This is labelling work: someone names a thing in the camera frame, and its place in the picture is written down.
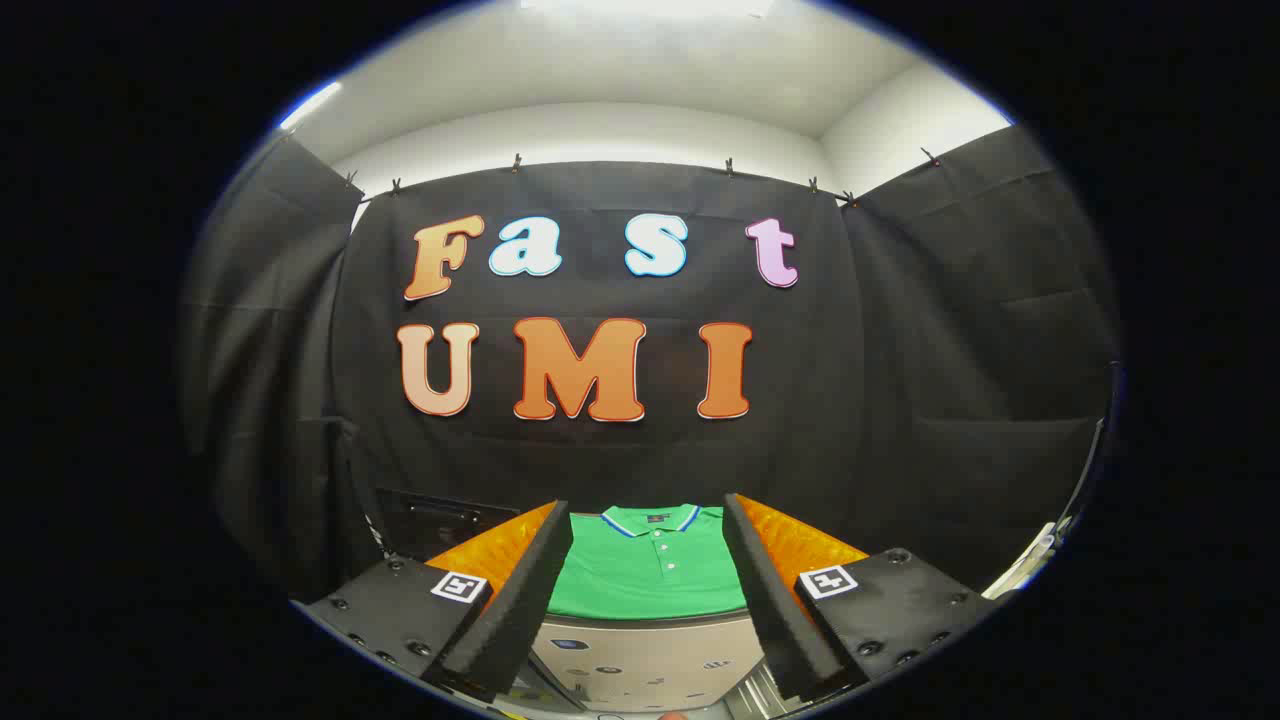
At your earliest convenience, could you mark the green polo shirt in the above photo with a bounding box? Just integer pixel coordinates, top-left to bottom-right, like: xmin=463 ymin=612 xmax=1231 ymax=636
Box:
xmin=547 ymin=503 xmax=751 ymax=621

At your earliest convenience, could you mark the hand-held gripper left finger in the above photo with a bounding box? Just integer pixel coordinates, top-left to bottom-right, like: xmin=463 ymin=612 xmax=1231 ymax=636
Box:
xmin=298 ymin=500 xmax=575 ymax=703

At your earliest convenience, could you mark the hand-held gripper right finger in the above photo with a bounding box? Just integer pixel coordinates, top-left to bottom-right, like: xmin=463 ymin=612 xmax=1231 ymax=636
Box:
xmin=722 ymin=492 xmax=1003 ymax=706

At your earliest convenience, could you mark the dark transparent washing machine lid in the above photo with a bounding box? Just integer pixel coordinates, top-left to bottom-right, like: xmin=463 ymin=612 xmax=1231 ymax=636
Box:
xmin=372 ymin=487 xmax=526 ymax=563

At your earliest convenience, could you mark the row of small cloth clips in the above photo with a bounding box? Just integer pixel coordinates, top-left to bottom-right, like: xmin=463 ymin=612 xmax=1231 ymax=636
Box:
xmin=285 ymin=130 xmax=941 ymax=206

